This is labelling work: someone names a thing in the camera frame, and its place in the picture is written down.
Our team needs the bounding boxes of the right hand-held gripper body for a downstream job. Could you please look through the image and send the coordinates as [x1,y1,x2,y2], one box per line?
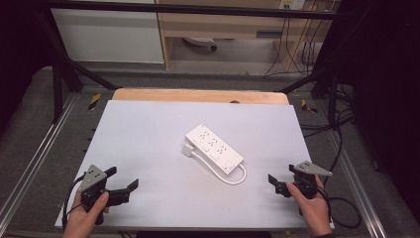
[274,161,334,201]

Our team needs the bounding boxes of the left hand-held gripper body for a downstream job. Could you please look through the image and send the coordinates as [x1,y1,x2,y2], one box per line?
[77,164,132,226]

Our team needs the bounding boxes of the person's right hand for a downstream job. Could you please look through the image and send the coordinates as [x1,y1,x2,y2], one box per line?
[285,175,333,238]

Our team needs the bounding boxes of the person's left hand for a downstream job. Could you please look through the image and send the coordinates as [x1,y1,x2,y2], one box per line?
[61,190,110,238]

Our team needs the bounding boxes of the white board sheet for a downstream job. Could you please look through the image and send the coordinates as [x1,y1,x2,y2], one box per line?
[53,99,335,231]

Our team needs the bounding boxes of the yellow black tape marker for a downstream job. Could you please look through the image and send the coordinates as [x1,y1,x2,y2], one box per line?
[300,98,319,114]
[87,92,102,111]

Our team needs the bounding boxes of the white plug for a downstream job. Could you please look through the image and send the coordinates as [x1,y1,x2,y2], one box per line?
[181,143,196,159]

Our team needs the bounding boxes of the wooden table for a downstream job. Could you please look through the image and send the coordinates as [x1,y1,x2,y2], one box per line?
[111,87,290,106]

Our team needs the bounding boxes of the black curtain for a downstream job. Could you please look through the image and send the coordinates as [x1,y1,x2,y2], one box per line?
[330,0,420,219]

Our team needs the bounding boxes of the white cabinet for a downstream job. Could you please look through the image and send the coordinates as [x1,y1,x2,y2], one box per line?
[51,7,165,64]

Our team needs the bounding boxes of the white floor power strip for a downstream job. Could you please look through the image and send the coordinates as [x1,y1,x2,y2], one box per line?
[182,36,219,52]

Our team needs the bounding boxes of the light wooden desk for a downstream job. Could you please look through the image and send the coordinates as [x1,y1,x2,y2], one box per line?
[154,0,333,71]

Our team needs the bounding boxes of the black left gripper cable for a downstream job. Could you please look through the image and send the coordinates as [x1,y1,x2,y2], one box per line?
[61,174,87,230]

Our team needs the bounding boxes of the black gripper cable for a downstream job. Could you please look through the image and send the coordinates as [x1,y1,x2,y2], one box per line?
[61,174,87,230]
[316,183,363,230]

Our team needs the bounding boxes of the white power strip cable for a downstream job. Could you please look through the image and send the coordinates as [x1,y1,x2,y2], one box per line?
[190,150,248,185]

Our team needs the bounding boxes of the aluminium rail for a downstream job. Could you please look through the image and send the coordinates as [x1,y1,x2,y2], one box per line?
[0,93,80,217]
[315,98,389,238]

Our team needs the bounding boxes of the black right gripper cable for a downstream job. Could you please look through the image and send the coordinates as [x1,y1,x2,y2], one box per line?
[316,183,363,230]

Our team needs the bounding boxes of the black floor cables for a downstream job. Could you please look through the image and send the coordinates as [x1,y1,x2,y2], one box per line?
[298,82,358,186]

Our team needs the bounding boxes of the black hanging cables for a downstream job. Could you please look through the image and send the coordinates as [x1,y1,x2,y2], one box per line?
[262,9,326,77]

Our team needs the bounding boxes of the white wall outlet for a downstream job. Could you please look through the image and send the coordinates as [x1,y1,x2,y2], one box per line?
[278,0,307,11]

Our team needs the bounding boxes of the black metal frame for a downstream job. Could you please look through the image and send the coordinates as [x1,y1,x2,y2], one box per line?
[31,0,351,124]

